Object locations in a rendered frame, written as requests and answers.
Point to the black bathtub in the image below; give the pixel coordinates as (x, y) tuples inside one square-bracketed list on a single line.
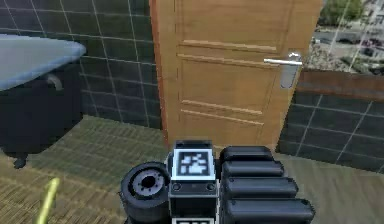
[(33, 86)]

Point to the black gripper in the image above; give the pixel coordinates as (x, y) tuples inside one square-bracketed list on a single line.
[(145, 193)]

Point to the yellow-green rod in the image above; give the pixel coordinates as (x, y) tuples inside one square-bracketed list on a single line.
[(47, 201)]

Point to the brown wooden door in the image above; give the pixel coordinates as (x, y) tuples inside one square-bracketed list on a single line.
[(226, 73)]

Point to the window with brown sill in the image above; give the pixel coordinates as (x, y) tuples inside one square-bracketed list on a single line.
[(346, 43)]

